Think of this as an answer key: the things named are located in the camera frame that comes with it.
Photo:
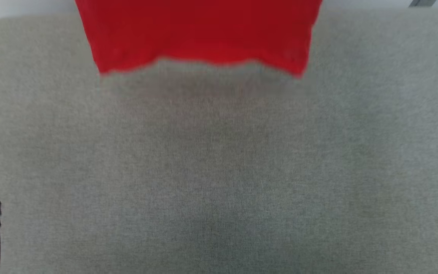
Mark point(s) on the red white garment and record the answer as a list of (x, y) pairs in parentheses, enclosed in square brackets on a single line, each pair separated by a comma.
[(203, 30)]

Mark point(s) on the grey fabric sofa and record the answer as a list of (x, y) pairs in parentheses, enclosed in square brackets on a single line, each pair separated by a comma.
[(219, 171)]

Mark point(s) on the grey metal bracket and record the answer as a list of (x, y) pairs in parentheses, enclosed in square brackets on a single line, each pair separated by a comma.
[(422, 3)]

